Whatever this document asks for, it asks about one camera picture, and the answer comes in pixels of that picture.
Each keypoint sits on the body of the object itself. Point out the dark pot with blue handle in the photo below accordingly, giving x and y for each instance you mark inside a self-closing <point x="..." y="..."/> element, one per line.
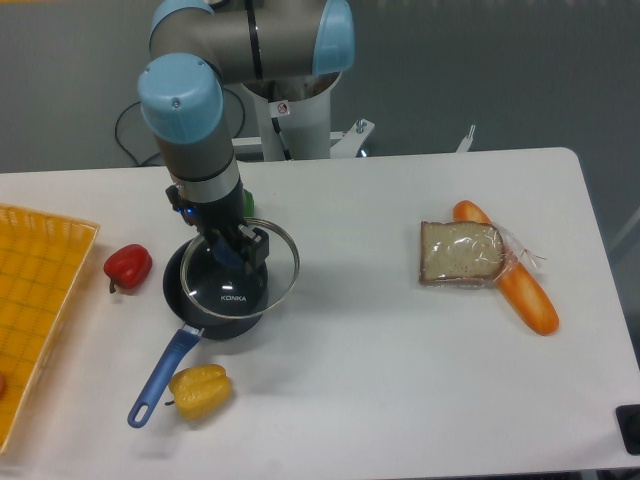
<point x="194" y="328"/>

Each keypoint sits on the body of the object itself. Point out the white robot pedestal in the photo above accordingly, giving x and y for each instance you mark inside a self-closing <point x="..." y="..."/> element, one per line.
<point x="294" y="122"/>

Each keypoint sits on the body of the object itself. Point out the bagged bread slice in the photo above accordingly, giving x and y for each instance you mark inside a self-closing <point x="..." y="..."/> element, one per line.
<point x="469" y="254"/>

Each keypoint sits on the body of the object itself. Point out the black object at table edge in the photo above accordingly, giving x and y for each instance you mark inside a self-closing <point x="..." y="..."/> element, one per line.
<point x="628" y="421"/>

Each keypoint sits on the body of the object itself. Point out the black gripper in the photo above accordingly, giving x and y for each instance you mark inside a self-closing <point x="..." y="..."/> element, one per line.
<point x="219" y="218"/>

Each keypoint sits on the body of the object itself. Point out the green bell pepper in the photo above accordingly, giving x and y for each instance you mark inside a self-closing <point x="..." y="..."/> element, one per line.
<point x="249" y="204"/>

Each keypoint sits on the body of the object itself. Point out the yellow woven basket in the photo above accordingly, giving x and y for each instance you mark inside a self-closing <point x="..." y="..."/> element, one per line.
<point x="42" y="255"/>

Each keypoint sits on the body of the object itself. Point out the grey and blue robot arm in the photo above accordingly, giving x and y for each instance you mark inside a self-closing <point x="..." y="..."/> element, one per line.
<point x="195" y="50"/>

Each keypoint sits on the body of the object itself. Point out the orange baguette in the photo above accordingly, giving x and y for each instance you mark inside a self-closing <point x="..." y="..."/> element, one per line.
<point x="523" y="293"/>

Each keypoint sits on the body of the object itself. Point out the glass lid with steel rim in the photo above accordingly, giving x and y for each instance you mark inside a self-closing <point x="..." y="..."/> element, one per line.
<point x="229" y="293"/>

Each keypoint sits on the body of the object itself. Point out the yellow bell pepper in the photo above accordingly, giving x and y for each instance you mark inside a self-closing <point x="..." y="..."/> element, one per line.
<point x="198" y="391"/>

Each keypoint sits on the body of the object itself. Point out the red bell pepper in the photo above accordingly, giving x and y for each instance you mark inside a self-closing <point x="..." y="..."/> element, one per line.
<point x="127" y="268"/>

